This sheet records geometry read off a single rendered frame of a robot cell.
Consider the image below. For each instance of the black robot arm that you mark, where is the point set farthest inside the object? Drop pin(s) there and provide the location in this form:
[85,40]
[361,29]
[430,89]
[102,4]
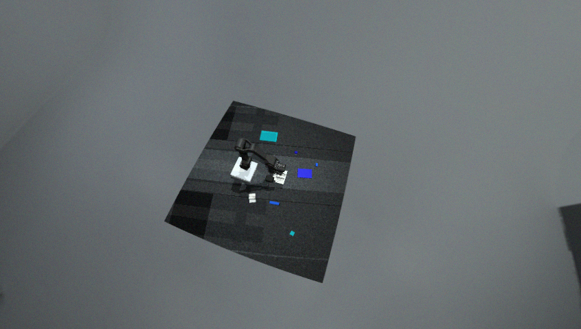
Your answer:
[271,161]

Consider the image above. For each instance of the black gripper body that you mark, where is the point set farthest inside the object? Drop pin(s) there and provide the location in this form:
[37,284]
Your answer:
[270,178]

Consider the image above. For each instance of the blue flat rectangular plate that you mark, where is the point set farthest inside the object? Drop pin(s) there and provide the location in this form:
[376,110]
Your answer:
[304,173]

